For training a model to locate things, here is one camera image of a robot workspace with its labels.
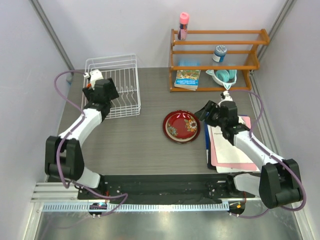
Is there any wooden shelf rack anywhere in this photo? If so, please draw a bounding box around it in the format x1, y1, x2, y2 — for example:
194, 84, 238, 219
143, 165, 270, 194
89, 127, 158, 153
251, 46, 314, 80
168, 28, 270, 92

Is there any white Canon safety booklet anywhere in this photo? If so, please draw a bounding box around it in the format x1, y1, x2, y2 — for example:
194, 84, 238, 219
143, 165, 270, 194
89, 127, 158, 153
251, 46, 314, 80
209, 126, 261, 174

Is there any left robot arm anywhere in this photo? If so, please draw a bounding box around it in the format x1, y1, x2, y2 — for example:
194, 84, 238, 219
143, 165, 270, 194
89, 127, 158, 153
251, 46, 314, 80
44, 77, 119, 200

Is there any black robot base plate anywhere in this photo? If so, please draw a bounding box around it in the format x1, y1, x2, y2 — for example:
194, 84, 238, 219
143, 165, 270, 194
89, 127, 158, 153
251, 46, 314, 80
98, 173, 255, 205

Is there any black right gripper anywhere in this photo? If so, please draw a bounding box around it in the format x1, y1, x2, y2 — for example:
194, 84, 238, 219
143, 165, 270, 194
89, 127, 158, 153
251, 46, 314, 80
194, 100, 227, 128

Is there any blue clipboard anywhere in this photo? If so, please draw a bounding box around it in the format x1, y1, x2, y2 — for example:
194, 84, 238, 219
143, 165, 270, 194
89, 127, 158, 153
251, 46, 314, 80
204, 123, 216, 170

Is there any large dark red plate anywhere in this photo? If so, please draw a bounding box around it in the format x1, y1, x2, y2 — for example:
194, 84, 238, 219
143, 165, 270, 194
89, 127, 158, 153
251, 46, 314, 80
162, 110, 201, 145

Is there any blue lid jar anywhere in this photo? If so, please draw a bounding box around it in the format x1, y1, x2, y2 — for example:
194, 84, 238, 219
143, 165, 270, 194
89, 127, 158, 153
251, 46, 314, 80
212, 45, 228, 63

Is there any white wire dish rack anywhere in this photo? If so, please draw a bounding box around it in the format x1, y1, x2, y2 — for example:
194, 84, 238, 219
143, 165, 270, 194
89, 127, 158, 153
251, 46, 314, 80
84, 53, 141, 119

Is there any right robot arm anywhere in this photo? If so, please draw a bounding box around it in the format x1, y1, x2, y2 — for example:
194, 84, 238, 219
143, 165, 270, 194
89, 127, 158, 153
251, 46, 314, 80
195, 100, 307, 211

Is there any clear plastic box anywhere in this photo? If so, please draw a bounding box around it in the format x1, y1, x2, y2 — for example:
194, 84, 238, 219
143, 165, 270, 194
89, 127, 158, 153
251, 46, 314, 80
178, 58, 201, 67

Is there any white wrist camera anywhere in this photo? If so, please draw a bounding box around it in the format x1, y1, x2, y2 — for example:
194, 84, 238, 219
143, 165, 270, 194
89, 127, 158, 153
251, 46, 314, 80
84, 69, 103, 89
220, 90, 233, 102

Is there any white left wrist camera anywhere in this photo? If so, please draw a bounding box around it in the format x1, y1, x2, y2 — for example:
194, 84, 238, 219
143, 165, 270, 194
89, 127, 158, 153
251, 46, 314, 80
84, 69, 103, 89

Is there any red floral plate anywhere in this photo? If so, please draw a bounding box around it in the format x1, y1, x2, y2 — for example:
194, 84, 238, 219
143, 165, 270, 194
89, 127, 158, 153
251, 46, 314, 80
164, 111, 200, 140

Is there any pink cap bottle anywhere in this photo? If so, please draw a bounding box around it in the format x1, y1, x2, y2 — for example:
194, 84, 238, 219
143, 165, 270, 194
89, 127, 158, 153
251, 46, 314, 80
177, 12, 190, 41

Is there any colourful book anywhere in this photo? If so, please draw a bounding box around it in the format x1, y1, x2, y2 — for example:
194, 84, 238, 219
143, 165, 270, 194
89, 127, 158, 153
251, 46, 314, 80
174, 70, 201, 91

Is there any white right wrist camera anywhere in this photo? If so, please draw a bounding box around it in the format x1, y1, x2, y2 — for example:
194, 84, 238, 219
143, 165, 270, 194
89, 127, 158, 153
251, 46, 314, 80
220, 90, 233, 102

